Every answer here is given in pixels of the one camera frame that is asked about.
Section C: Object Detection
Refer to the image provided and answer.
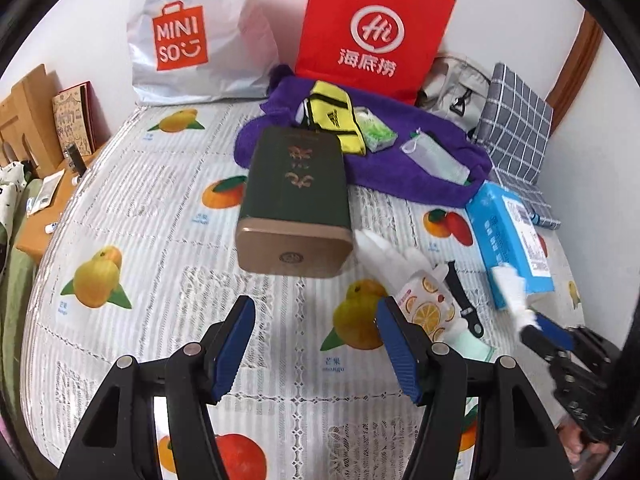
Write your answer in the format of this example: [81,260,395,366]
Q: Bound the green tissue packet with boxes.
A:
[355,106,397,153]

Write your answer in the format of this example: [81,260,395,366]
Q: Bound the yellow Adidas pouch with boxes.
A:
[303,80,367,156]

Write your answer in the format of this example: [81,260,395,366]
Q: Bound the person's right hand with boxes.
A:
[556,416,610,466]

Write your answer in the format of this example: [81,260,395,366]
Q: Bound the fruit print wet wipe pack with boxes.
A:
[394,271,469,342]

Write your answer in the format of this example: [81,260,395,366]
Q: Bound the teal green cloth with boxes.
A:
[447,330,496,363]

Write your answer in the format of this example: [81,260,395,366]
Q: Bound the blue tissue pack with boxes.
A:
[465,181,554,310]

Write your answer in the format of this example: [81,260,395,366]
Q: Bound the fruit pattern tablecloth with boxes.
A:
[19,102,586,480]

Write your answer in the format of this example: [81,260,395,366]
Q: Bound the dark green tea tin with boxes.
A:
[235,127,352,278]

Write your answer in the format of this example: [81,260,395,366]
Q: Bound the purple towel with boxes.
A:
[233,65,492,208]

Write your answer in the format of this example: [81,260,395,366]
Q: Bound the blue plaid cushion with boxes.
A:
[472,63,561,230]

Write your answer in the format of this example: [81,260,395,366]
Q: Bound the white tube on nightstand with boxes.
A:
[44,222,58,234]

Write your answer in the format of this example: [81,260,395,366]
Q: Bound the wooden nightstand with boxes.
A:
[14,146,104,266]

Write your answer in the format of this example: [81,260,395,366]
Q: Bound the white packet on nightstand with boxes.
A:
[26,170,65,216]

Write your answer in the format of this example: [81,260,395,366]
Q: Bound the small dark bottle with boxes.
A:
[64,143,87,178]

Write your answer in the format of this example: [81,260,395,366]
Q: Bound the grey backpack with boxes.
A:
[416,52,491,133]

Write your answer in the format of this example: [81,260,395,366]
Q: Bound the patterned book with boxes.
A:
[51,81,96,156]

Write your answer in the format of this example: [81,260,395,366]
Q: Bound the wooden headboard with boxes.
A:
[0,64,63,179]

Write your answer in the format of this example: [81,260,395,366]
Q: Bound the white Miniso plastic bag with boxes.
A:
[127,0,280,105]

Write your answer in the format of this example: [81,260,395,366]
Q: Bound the red paper shopping bag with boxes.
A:
[294,0,456,104]

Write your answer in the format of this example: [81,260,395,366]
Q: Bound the brown wooden door frame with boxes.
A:
[547,11,603,133]

